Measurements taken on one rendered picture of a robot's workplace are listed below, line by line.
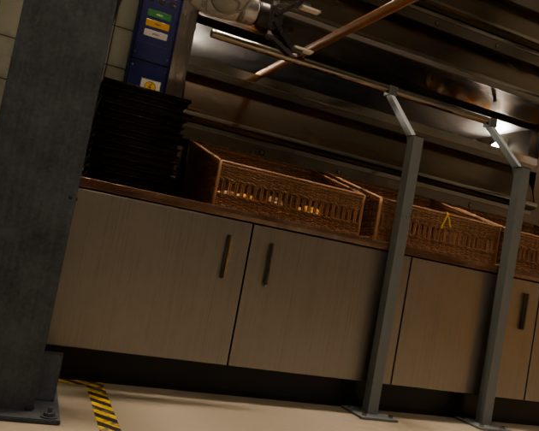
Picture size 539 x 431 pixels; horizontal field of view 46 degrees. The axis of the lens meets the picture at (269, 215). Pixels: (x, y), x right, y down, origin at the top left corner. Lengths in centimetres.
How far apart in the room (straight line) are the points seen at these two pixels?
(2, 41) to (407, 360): 180
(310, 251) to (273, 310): 23
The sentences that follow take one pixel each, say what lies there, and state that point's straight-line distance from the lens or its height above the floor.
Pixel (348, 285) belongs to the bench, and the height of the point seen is 41.
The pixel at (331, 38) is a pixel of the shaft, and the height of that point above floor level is 118.
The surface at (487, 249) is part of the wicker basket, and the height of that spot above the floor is 64.
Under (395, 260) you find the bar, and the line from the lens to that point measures 219.
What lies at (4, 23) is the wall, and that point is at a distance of 252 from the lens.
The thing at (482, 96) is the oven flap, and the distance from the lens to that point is 317.
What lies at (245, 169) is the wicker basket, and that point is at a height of 72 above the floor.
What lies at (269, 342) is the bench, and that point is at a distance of 207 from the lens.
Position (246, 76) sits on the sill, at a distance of 264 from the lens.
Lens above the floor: 43
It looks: 4 degrees up
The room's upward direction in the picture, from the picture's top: 10 degrees clockwise
